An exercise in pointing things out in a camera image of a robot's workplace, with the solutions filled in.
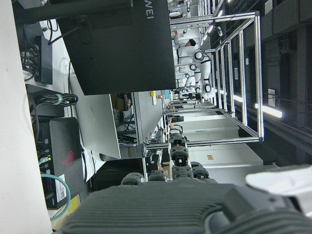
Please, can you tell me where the silver monitor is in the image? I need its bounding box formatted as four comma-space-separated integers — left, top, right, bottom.
69, 73, 122, 159

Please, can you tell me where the person in white shirt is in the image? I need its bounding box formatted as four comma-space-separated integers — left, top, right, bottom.
174, 38, 197, 65

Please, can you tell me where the black huawei monitor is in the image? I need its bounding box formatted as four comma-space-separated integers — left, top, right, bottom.
57, 0, 176, 96

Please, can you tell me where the teal network cable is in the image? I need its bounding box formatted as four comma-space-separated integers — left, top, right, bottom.
40, 173, 72, 221

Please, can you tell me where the black cable bundle green tie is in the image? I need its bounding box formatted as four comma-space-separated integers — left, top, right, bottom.
36, 94, 79, 107

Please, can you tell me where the white humanoid robot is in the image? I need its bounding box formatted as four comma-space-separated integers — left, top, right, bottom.
179, 50, 213, 95

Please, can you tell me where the aluminium profile frame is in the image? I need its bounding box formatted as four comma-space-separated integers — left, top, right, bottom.
146, 11, 265, 149

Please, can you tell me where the ceiling light strip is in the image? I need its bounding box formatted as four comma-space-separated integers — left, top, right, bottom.
254, 103, 286, 119

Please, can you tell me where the black dock box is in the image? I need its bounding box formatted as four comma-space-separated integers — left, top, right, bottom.
34, 36, 53, 85

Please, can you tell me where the black computer red logo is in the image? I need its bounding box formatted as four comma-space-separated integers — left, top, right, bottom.
48, 117, 85, 203

